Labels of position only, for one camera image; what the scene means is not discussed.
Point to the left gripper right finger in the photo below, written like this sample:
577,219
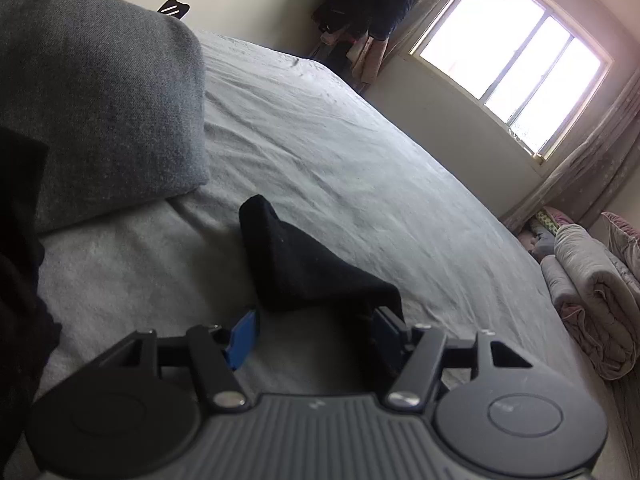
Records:
417,355

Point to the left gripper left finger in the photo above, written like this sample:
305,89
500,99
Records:
210,353

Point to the black garment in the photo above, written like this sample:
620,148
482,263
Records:
292,271

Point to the pink hanging clothes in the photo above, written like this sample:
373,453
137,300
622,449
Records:
356,61

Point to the dark garment at left edge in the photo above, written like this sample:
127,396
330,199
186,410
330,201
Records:
29,334

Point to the folded grey pink quilt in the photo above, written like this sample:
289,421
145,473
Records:
597,299

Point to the grey bed sheet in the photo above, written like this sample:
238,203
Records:
331,164

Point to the pink grey pillow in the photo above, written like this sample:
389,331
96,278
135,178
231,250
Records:
623,241

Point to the right grey curtain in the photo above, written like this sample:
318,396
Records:
584,182

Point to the grey curtain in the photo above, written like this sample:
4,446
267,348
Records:
584,182
430,5

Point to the grey folded sweater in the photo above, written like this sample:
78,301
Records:
116,92

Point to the window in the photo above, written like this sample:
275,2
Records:
526,62

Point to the left grey curtain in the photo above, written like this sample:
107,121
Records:
430,5

